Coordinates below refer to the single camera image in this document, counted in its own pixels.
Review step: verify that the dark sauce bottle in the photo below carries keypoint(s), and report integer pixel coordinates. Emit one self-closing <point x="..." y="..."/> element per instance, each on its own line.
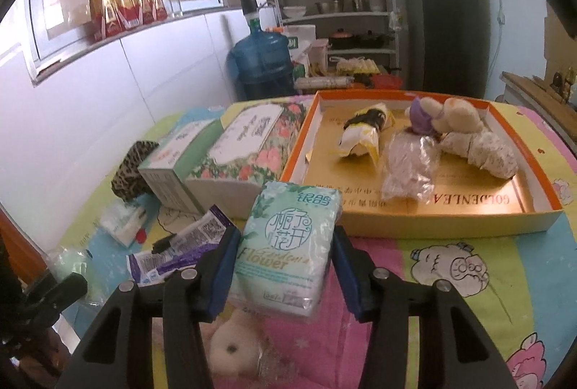
<point x="557" y="84"/>

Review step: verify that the red clay pot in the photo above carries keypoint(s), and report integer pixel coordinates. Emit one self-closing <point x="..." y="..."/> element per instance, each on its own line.
<point x="341" y="39"/>

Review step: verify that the pale green puff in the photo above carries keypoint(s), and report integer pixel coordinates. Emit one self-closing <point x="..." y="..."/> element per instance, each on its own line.
<point x="72" y="267"/>

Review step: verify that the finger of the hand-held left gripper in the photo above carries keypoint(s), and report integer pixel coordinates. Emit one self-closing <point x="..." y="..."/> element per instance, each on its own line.
<point x="63" y="290"/>

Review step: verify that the yellow black plush toy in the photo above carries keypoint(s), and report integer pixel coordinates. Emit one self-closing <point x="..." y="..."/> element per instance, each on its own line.
<point x="360" y="132"/>

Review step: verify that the small white tissue pack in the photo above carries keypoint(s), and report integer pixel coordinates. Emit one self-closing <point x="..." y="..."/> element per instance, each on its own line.
<point x="119" y="222"/>

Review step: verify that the red plastic colander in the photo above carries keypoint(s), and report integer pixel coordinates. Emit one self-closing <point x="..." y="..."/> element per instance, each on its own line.
<point x="387" y="82"/>

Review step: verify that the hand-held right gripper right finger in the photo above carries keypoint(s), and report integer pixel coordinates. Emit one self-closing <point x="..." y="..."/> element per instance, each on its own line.
<point x="351" y="276"/>

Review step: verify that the packet of noodles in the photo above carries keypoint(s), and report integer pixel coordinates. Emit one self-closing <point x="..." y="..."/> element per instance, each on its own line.
<point x="324" y="83"/>

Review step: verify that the cardboard wall cover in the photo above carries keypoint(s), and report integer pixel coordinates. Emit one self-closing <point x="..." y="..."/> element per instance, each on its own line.
<point x="561" y="41"/>

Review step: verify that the orange shallow cardboard box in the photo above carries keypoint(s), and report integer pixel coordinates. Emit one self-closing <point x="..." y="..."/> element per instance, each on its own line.
<point x="450" y="190"/>

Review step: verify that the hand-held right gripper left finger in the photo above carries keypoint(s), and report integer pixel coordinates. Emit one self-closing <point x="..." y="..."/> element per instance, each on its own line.
<point x="223" y="276"/>

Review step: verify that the teddy bear purple dress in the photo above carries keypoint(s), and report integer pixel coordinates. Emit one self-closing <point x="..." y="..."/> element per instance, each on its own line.
<point x="455" y="114"/>

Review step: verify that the dark refrigerator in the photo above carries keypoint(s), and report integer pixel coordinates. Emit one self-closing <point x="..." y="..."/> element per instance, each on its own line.
<point x="441" y="32"/>

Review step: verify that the egg tray in plastic bag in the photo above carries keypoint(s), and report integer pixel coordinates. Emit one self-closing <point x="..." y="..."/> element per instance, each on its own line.
<point x="358" y="66"/>

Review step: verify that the green white tissue pack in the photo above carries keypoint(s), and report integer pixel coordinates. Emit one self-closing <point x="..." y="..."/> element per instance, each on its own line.
<point x="284" y="235"/>

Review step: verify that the purple white packet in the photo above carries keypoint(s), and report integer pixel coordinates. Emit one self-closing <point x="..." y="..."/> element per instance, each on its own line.
<point x="180" y="256"/>

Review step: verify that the leopard print pouch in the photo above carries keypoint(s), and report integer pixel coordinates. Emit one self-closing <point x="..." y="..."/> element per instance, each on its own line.
<point x="130" y="172"/>

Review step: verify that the stack of white bowls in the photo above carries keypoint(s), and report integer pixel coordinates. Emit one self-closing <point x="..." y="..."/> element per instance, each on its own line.
<point x="294" y="12"/>

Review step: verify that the wooden cutting board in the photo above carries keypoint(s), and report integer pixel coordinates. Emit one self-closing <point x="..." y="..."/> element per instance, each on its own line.
<point x="536" y="93"/>

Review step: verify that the green tissue box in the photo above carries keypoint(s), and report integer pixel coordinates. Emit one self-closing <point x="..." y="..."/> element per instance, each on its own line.
<point x="176" y="154"/>

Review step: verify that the clear plastic item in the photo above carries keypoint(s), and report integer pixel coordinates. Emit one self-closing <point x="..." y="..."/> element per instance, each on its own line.
<point x="408" y="168"/>

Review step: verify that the small black object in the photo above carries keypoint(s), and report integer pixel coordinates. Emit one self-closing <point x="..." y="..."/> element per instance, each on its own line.
<point x="166" y="243"/>

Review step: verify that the teddy bear pink dress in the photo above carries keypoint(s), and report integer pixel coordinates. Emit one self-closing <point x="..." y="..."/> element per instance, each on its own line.
<point x="230" y="348"/>

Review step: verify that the brown sauce bottle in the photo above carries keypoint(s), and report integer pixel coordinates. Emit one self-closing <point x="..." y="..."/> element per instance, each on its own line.
<point x="570" y="84"/>

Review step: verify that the white flour bag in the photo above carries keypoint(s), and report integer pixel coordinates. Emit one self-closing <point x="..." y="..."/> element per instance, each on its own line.
<point x="300" y="38"/>

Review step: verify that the water pump dispenser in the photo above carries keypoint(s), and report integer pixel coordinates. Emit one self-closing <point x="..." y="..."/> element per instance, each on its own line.
<point x="248" y="5"/>

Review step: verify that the white plastic bucket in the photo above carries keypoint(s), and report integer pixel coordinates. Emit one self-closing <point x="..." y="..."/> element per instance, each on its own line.
<point x="318" y="57"/>

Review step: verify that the floral tissue box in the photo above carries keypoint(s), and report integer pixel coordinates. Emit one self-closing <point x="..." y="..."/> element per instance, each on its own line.
<point x="243" y="136"/>

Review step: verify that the metal bowls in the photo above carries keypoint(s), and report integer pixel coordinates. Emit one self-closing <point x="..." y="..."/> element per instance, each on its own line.
<point x="366" y="5"/>

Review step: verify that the blue water jug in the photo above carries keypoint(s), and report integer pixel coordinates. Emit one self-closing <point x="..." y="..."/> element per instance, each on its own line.
<point x="261" y="59"/>

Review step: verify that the metal pot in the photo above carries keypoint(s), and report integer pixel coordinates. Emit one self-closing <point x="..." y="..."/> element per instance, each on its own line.
<point x="328" y="7"/>

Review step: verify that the glass tumbler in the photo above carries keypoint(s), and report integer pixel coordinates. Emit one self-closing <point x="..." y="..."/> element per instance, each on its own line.
<point x="175" y="5"/>

